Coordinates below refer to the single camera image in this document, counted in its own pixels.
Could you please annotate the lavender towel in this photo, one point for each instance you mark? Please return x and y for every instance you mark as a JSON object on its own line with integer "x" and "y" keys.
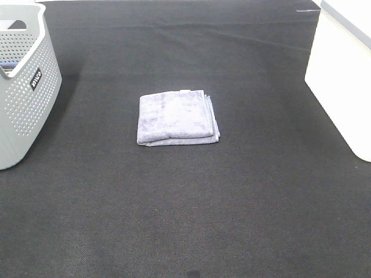
{"x": 184, "y": 117}

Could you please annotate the black fabric table mat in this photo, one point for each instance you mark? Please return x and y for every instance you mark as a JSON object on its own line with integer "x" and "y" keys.
{"x": 280, "y": 195}

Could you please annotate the grey perforated laundry basket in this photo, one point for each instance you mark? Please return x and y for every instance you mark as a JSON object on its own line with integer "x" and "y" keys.
{"x": 29, "y": 91}

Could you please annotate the white storage box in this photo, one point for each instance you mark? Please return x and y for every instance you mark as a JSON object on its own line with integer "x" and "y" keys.
{"x": 338, "y": 70}

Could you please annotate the blue towel inside basket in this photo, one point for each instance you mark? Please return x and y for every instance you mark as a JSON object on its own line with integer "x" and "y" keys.
{"x": 8, "y": 66}

